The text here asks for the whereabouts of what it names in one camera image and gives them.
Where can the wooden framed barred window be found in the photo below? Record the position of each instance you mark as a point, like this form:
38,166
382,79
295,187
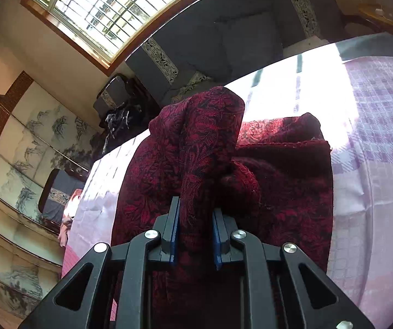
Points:
114,10

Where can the grey patterned-edge pillow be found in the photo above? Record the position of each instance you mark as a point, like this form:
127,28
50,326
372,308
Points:
189,82

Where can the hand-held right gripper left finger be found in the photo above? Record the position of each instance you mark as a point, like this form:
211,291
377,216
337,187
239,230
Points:
173,243

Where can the maroon knitted sweater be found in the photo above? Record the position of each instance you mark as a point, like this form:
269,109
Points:
199,144

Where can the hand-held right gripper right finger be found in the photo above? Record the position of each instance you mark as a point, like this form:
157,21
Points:
218,243

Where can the grey patterned headboard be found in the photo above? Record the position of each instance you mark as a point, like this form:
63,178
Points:
196,31

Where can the pink cloth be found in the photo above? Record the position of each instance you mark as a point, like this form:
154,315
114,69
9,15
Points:
68,219

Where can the painted folding screen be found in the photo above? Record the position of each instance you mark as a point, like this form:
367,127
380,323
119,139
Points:
15,178

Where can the round wooden side table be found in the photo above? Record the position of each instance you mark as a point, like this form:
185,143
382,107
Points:
377,20

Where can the grey square cushion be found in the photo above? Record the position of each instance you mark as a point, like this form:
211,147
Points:
247,44

